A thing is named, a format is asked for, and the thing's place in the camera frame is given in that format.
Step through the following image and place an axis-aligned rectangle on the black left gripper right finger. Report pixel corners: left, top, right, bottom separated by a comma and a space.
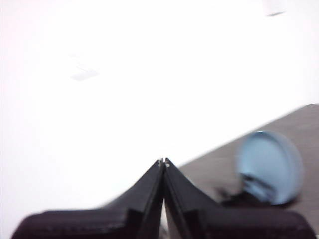
163, 157, 319, 239

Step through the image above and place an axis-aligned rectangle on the white wall socket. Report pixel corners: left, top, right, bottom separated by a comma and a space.
69, 65, 101, 82
263, 0, 288, 17

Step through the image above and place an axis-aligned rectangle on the black plate rack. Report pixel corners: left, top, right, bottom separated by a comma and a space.
214, 173, 287, 208

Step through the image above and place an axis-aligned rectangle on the blue plate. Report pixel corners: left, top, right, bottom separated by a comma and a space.
235, 131, 304, 205

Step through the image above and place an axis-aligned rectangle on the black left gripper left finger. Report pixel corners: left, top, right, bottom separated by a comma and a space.
10, 158, 165, 239

